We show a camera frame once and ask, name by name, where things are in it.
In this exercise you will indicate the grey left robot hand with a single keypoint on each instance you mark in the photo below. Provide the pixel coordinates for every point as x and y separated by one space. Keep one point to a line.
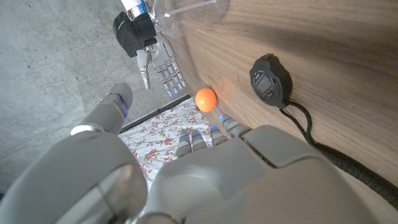
248 180

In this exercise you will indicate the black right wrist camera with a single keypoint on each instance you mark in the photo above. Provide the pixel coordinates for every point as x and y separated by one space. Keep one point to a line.
133 34

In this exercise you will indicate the orange fruit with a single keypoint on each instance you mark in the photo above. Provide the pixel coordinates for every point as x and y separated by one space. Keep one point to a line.
206 100

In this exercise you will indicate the floral backdrop cloth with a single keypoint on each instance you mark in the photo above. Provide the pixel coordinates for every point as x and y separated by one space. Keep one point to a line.
164 140

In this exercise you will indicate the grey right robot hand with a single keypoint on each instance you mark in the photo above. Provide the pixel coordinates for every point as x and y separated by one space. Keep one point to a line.
163 62

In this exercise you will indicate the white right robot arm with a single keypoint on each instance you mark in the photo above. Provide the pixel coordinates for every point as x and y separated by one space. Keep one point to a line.
135 7

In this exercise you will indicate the black backdrop frame pole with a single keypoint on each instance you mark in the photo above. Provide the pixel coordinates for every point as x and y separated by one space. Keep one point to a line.
155 113

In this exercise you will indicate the clear spray bottle black top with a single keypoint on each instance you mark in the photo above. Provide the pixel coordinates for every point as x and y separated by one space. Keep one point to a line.
192 15

